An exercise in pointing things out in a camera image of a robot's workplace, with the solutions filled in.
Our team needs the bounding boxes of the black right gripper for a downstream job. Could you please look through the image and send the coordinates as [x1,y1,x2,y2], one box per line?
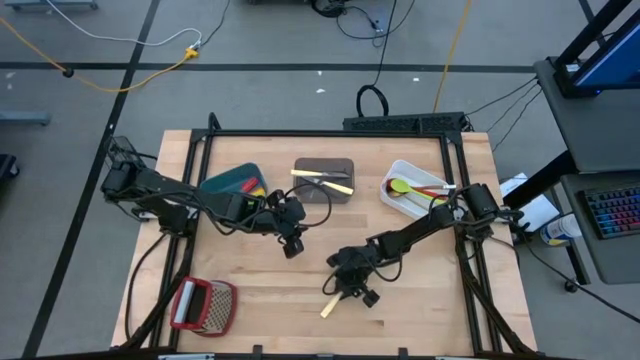
[326,243,384,296]

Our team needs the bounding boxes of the cream-handled table knife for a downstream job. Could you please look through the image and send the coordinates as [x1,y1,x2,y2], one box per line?
[290,169,352,181]
[319,291,346,320]
[303,176,356,197]

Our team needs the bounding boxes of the green silicone spoon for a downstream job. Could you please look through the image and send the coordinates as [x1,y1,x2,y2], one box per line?
[389,178,444,202]

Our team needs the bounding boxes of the red silicone spoon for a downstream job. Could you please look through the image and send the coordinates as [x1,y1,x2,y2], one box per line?
[385,179,447,200]

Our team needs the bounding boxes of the white plastic bin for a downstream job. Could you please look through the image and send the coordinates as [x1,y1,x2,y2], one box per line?
[379,158,459,222]

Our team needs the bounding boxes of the grey translucent plastic bin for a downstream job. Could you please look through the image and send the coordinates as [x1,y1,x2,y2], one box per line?
[292,157,357,205]

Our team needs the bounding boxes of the teal plastic bin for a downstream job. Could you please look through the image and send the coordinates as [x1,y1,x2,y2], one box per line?
[199,162,268,199]

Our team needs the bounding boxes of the red metal box grater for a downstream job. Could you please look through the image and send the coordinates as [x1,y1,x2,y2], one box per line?
[169,276,239,339]

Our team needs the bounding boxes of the black perforated box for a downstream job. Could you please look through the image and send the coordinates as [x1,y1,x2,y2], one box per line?
[342,111,467,134]

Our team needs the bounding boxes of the white paper sheet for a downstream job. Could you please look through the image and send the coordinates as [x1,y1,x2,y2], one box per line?
[499,172,562,234]

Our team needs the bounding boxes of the grey keyboard tray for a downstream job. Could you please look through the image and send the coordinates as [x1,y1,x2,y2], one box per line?
[559,172,640,285]

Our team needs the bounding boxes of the backlit black keyboard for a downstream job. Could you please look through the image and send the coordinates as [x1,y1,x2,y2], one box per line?
[582,185,640,240]

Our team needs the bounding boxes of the grey side desk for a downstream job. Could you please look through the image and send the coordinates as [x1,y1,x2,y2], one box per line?
[532,58,640,175]

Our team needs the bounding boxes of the grey metal floor bar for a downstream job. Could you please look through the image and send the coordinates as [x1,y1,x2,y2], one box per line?
[4,0,99,11]
[0,110,51,126]

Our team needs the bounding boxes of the black monitor stand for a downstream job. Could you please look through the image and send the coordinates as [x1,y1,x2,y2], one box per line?
[552,0,632,100]

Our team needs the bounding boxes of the blue-screen monitor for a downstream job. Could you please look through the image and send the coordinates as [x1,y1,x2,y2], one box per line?
[574,9,640,91]

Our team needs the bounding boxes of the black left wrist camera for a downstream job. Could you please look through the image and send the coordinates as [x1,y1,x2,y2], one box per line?
[282,236,306,260]

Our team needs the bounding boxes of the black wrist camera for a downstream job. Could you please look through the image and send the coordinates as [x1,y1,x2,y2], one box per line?
[282,236,306,260]
[361,287,382,309]

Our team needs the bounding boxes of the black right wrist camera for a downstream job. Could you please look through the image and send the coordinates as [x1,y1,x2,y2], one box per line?
[361,287,382,309]

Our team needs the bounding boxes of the black metal table frame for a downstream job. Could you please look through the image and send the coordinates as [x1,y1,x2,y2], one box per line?
[118,111,540,360]

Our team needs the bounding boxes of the black looped cable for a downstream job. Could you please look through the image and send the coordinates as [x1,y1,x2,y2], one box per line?
[355,0,399,119]

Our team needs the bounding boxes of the black wire basket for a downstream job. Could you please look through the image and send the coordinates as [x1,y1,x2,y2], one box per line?
[104,135,146,166]

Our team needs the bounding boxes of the yellow floor cable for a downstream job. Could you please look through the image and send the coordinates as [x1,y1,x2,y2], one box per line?
[0,16,200,95]

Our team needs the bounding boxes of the black cable tangle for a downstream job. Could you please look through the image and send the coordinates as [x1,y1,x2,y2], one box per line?
[310,0,417,41]

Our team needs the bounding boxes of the thin black cable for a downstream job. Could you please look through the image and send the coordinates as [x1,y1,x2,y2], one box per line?
[464,74,540,117]
[491,88,545,152]
[514,234,640,324]

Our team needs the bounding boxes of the yellow hanging cable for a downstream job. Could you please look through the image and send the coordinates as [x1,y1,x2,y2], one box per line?
[432,0,474,114]

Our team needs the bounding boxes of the white floor cable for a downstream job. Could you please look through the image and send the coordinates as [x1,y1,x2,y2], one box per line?
[47,0,204,50]

